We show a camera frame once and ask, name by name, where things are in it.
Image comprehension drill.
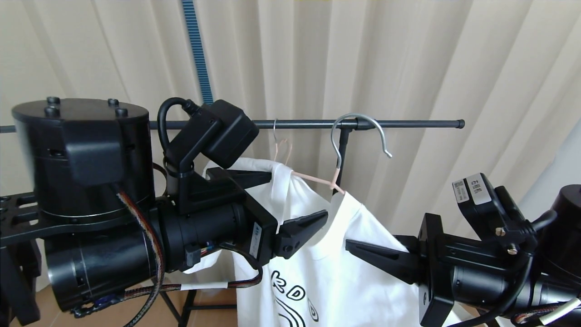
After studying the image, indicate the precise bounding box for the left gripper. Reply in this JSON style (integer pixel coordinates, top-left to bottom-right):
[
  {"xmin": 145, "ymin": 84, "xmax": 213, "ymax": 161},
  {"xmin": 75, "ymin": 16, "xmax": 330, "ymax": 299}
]
[{"xmin": 159, "ymin": 167, "xmax": 329, "ymax": 273}]

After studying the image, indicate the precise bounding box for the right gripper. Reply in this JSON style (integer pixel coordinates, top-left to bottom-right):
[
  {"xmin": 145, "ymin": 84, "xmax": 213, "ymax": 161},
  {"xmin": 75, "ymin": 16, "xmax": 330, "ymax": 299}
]
[{"xmin": 345, "ymin": 213, "xmax": 543, "ymax": 327}]

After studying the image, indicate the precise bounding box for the white printed t-shirt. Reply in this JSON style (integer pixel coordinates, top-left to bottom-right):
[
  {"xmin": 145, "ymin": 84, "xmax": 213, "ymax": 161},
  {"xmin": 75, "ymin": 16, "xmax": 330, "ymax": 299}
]
[{"xmin": 184, "ymin": 157, "xmax": 468, "ymax": 327}]

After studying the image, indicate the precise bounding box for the pink clothes hanger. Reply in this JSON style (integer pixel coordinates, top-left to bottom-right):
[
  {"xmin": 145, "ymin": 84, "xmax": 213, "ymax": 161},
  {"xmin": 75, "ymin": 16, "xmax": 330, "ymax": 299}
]
[
  {"xmin": 272, "ymin": 119, "xmax": 294, "ymax": 167},
  {"xmin": 290, "ymin": 113, "xmax": 393, "ymax": 197}
]

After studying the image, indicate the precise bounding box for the black clothes rack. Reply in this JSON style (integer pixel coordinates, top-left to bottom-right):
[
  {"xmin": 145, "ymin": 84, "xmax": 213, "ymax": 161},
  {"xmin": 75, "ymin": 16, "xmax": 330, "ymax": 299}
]
[{"xmin": 0, "ymin": 119, "xmax": 466, "ymax": 327}]

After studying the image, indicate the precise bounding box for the window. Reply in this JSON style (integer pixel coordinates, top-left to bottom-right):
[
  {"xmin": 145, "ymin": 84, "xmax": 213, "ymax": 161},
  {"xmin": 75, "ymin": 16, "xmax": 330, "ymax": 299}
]
[{"xmin": 181, "ymin": 0, "xmax": 215, "ymax": 106}]

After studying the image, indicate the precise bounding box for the beige curtain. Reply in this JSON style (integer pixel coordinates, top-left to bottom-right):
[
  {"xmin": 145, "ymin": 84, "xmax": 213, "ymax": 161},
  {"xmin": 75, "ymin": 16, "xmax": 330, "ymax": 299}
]
[
  {"xmin": 0, "ymin": 0, "xmax": 214, "ymax": 291},
  {"xmin": 193, "ymin": 0, "xmax": 581, "ymax": 255}
]

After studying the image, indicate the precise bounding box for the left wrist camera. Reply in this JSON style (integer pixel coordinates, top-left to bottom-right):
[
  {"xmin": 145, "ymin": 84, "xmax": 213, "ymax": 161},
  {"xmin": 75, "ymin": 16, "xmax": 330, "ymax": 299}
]
[{"xmin": 163, "ymin": 99, "xmax": 260, "ymax": 215}]

